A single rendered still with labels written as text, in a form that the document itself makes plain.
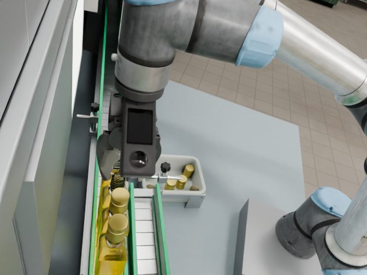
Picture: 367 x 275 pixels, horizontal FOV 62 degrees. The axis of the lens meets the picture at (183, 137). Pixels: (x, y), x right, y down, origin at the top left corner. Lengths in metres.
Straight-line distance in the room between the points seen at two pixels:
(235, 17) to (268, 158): 1.14
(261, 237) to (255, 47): 0.78
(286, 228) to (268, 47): 0.77
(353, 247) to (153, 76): 0.63
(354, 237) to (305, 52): 0.45
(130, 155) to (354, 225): 0.54
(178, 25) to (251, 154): 1.13
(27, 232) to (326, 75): 0.55
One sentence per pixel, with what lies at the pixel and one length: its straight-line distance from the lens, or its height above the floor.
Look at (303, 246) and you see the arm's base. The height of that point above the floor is 0.88.
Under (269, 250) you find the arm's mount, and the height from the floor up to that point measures 0.83.
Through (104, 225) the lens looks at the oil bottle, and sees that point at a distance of 0.66.
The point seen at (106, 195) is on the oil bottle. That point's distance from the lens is 0.69.
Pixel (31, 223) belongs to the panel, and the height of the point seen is 1.22.
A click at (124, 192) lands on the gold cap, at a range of 0.61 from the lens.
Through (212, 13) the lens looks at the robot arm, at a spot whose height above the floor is 1.53.
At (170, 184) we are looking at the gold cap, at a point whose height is 0.81.
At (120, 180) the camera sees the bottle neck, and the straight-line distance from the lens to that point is 0.67.
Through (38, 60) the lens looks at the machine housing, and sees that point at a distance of 0.48.
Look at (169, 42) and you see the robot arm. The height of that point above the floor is 1.49.
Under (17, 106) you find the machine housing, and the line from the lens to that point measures 0.40.
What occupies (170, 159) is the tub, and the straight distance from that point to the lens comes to 1.15.
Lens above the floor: 1.65
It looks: 41 degrees down
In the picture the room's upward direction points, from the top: 19 degrees clockwise
